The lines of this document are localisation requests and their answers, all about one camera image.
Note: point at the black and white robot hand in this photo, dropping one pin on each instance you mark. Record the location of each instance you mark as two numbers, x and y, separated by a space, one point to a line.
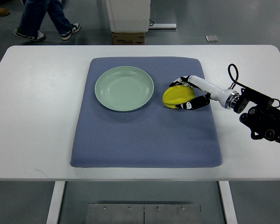
205 92

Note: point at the yellow starfruit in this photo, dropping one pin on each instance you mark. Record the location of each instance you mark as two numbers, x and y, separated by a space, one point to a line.
177 95

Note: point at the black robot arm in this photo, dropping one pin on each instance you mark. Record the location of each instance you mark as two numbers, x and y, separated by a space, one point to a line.
256 110

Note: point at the grey floor plate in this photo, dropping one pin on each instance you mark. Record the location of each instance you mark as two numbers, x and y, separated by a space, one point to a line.
211 38

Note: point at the light green plate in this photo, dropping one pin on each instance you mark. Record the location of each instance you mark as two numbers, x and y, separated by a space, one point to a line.
124 88

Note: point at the blue grey fabric mat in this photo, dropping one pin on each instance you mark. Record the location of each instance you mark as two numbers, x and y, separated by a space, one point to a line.
153 136

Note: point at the white right table leg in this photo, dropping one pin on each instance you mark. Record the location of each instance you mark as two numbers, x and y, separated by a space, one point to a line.
227 202

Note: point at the white table leg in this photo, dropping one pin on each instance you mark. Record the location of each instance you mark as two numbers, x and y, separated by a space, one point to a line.
227 202
56 202

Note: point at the cardboard box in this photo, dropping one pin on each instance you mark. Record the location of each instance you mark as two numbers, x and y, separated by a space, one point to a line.
121 38

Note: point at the white left table leg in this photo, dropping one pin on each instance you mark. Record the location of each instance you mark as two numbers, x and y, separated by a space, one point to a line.
56 202

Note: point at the walking person in jeans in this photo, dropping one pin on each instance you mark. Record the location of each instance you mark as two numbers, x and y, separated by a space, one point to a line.
33 15

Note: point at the white floor rail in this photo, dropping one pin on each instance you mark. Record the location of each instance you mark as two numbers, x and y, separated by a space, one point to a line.
162 26

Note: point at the metal base plate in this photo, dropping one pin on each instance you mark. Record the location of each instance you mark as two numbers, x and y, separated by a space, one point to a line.
144 214

